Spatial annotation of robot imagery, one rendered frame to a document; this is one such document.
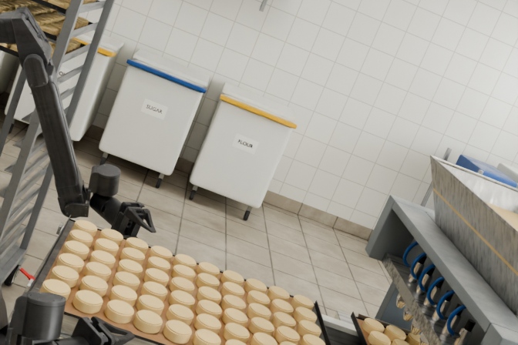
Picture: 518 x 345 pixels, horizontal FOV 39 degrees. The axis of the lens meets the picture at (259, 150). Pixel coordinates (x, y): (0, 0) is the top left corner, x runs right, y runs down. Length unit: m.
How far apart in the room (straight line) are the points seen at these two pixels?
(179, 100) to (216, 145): 0.39
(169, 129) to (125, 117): 0.30
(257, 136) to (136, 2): 1.36
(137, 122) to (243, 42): 1.07
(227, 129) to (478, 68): 2.02
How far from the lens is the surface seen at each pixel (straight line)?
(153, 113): 4.84
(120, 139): 4.91
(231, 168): 4.91
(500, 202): 1.86
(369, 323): 1.75
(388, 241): 1.86
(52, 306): 1.13
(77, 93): 3.02
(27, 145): 2.46
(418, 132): 5.72
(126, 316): 1.34
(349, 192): 5.73
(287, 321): 1.56
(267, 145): 4.87
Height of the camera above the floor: 1.54
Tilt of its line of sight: 12 degrees down
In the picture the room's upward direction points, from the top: 23 degrees clockwise
